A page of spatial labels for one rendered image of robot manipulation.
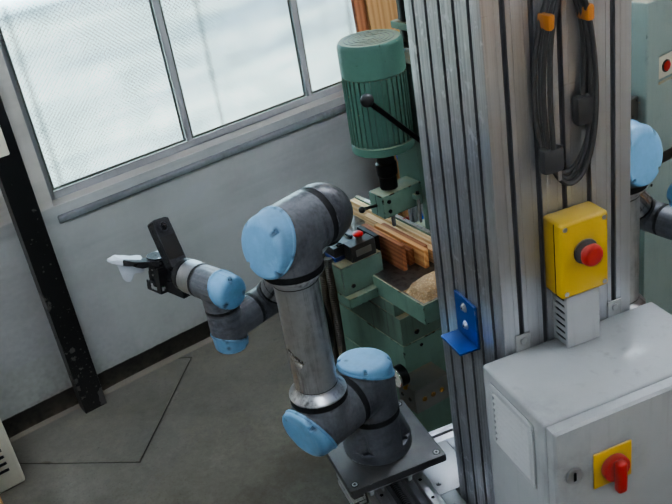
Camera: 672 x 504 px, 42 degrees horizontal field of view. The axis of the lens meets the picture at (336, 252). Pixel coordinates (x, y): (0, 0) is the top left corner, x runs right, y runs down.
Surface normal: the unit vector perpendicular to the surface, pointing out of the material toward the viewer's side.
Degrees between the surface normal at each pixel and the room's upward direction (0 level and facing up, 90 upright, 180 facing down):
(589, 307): 90
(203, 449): 0
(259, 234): 83
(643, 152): 82
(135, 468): 0
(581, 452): 90
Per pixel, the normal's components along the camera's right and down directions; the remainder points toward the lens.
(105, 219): 0.59, 0.30
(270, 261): -0.69, 0.32
